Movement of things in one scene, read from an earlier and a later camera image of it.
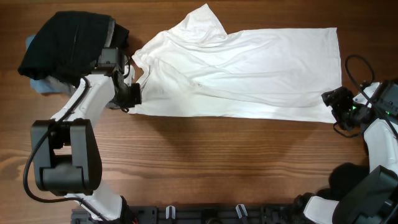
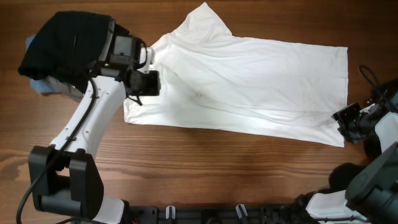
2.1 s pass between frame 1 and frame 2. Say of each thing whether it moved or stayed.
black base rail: stayed
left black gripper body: moved
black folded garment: stayed
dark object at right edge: stayed
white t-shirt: moved
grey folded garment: stayed
